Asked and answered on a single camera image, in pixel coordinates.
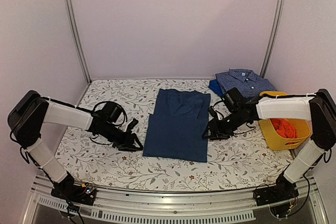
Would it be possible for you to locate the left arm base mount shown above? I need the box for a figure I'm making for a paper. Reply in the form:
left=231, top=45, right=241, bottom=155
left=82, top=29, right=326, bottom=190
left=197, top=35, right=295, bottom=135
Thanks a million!
left=51, top=176, right=97, bottom=206

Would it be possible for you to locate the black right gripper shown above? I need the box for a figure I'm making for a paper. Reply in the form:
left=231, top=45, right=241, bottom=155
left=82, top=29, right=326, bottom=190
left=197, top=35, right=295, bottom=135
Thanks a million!
left=202, top=109, right=247, bottom=140

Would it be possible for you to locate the floral patterned table cloth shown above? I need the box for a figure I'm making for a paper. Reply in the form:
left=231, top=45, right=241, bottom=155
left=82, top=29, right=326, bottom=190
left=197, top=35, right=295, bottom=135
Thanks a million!
left=56, top=79, right=293, bottom=191

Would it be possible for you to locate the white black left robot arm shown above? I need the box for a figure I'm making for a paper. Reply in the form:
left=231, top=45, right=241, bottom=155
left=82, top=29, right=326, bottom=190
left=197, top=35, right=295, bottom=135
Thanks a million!
left=7, top=90, right=143, bottom=200

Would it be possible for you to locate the aluminium frame post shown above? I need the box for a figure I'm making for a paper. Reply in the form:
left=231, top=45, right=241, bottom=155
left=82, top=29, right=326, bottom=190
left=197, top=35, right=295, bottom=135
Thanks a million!
left=64, top=0, right=92, bottom=84
left=260, top=0, right=285, bottom=78

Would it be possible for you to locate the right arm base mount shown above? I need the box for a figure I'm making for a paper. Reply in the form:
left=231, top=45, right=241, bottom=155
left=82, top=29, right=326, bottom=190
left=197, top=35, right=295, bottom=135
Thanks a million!
left=253, top=175, right=299, bottom=219

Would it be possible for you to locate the orange garment in basket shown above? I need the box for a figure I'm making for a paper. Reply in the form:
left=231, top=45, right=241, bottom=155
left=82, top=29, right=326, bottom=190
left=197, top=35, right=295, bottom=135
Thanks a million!
left=270, top=119, right=298, bottom=139

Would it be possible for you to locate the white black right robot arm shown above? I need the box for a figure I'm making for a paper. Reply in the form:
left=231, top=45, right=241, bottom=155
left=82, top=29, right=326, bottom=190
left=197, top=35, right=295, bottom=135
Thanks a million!
left=202, top=88, right=335, bottom=201

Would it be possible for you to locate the folded royal blue garment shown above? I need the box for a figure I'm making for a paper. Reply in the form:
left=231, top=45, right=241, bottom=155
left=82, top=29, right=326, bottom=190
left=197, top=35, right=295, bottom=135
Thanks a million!
left=208, top=79, right=226, bottom=98

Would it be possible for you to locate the left aluminium frame post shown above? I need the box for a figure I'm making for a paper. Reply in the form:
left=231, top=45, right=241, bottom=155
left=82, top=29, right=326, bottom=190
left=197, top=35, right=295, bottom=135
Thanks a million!
left=64, top=0, right=92, bottom=84

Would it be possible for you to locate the right aluminium frame post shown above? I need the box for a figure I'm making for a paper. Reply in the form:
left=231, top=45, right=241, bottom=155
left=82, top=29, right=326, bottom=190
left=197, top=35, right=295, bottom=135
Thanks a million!
left=260, top=0, right=285, bottom=78

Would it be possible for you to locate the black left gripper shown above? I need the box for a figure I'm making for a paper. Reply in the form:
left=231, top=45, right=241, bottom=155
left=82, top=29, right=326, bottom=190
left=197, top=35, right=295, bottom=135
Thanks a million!
left=102, top=122, right=144, bottom=152

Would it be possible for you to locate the blue checkered button shirt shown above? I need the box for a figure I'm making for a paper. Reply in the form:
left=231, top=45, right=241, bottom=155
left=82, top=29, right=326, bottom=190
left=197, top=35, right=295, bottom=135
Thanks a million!
left=215, top=69, right=276, bottom=98

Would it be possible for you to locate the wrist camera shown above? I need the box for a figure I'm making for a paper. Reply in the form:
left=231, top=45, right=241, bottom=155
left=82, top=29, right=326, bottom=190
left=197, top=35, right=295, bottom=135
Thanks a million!
left=208, top=106, right=224, bottom=120
left=127, top=119, right=139, bottom=131

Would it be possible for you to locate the aluminium front rail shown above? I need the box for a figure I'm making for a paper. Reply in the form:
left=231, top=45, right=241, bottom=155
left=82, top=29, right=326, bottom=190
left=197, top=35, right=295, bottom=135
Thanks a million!
left=23, top=175, right=331, bottom=223

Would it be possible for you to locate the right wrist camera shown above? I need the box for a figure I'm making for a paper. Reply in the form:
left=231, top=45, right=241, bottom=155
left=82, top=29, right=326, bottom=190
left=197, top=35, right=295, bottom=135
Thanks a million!
left=208, top=106, right=224, bottom=120

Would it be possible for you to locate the grey blue garment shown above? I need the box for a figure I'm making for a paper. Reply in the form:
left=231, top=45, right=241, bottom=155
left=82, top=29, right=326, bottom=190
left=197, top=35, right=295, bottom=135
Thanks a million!
left=143, top=89, right=211, bottom=163

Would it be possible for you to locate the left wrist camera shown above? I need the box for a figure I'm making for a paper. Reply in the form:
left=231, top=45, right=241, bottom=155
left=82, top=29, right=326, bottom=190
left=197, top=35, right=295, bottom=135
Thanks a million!
left=127, top=119, right=139, bottom=131

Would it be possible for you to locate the yellow plastic laundry basket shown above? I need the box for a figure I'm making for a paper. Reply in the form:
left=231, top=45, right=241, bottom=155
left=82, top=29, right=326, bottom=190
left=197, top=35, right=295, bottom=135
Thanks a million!
left=259, top=91, right=311, bottom=151

